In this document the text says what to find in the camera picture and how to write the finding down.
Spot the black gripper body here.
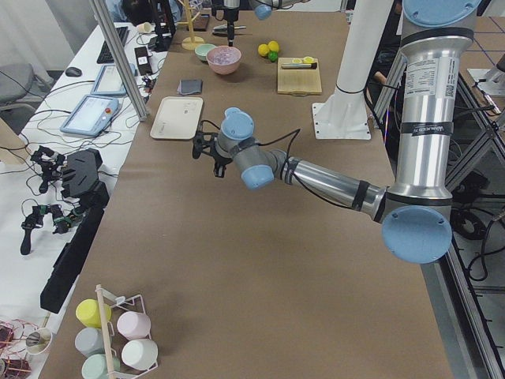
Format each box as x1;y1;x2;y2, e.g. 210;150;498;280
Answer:
211;144;233;168
223;8;239;22

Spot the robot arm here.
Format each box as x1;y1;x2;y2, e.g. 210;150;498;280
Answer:
223;0;306;47
210;1;478;264

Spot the clear ice cubes pile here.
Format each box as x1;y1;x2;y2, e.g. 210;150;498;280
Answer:
207;46;241;66

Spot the paper cup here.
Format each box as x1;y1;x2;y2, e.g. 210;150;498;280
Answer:
137;22;154;34

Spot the pink cup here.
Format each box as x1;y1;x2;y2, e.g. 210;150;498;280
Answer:
117;311;152;340

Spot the yellow cup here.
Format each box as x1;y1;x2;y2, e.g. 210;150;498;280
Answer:
75;298;101;328

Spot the white cup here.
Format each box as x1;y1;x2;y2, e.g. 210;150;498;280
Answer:
122;339;159;370

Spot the grey cup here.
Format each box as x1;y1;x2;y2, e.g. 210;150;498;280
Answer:
74;327;105;358

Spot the mint green cup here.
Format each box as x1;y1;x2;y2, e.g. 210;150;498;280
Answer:
81;354;109;379

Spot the pink bowl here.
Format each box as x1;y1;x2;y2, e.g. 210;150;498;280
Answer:
206;46;242;75

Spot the green bowl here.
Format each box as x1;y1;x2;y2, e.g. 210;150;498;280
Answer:
194;43;216;62

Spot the yellow lemon upper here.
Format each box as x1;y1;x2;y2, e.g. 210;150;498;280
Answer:
257;43;270;57

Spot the yellow lemon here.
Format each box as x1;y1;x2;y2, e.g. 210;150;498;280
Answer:
267;40;280;53
257;43;270;57

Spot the wooden mug tree stand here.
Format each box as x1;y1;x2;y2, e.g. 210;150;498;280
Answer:
178;0;204;51

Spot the yellow lemon lower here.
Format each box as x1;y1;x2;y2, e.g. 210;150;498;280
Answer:
267;40;280;53

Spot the green lime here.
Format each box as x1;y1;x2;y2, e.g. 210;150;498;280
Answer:
267;51;278;62

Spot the cream rabbit tray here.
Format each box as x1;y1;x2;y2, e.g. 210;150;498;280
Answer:
150;96;204;141

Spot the grey folded cloth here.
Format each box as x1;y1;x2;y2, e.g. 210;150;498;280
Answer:
177;79;203;96

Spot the wooden cutting board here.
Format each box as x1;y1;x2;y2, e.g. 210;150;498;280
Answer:
277;58;323;96

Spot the black keyboard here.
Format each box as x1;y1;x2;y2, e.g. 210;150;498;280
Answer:
95;25;130;66

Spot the teach pendant near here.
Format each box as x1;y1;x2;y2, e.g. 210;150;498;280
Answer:
60;95;119;137

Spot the teach pendant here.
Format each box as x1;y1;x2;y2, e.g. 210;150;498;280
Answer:
91;64;127;97
60;95;119;137

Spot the teach pendant far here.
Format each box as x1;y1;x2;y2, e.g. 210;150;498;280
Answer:
91;64;127;97

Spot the black computer mouse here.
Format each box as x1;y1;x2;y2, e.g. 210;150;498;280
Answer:
65;66;83;77

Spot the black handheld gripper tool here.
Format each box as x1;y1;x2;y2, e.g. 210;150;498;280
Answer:
20;205;69;256

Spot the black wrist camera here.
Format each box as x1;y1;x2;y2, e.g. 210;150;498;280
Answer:
192;122;218;159

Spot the aluminium camera post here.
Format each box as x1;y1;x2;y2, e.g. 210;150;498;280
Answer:
89;0;148;122

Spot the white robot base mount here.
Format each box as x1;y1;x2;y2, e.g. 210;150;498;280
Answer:
312;1;402;141

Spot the black bracket device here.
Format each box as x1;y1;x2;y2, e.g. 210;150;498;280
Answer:
40;148;110;313

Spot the white wire cup rack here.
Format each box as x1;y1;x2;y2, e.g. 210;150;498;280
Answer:
95;284;159;378

